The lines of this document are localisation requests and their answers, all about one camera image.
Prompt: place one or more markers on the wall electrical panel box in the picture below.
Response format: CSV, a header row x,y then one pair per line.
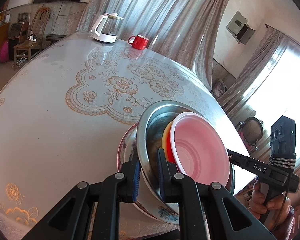
x,y
239,28

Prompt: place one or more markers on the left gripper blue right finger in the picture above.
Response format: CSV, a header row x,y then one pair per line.
x,y
206,211

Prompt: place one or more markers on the lace patterned tablecloth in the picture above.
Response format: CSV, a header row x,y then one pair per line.
x,y
122,83

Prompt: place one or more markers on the right hand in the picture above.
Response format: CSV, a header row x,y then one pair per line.
x,y
282,221

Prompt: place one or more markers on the pink bag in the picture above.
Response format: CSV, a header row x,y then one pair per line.
x,y
4,52

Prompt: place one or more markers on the beige window curtain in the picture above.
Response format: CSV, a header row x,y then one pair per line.
x,y
182,30

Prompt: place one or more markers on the stainless steel bowl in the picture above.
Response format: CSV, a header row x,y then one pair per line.
x,y
149,135

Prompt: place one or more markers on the wooden chair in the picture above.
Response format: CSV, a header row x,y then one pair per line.
x,y
34,43

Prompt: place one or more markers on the yellow plastic bowl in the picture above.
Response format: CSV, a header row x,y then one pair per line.
x,y
165,137

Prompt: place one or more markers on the dark chair by window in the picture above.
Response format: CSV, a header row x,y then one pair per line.
x,y
251,130

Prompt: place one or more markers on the red mug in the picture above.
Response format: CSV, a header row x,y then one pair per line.
x,y
138,42

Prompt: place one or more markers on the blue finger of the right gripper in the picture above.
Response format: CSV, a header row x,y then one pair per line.
x,y
242,161

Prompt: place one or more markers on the red plastic bowl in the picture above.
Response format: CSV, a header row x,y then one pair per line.
x,y
196,149

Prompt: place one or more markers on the white glass electric kettle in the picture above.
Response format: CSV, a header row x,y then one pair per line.
x,y
106,27

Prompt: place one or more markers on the side window curtain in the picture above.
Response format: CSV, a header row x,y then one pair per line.
x,y
263,61

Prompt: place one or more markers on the large purple floral plate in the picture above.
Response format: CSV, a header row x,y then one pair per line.
x,y
126,150

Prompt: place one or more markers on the white plate red characters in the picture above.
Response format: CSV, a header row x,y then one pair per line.
x,y
157,208

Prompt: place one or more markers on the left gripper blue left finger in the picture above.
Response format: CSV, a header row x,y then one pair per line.
x,y
91,211

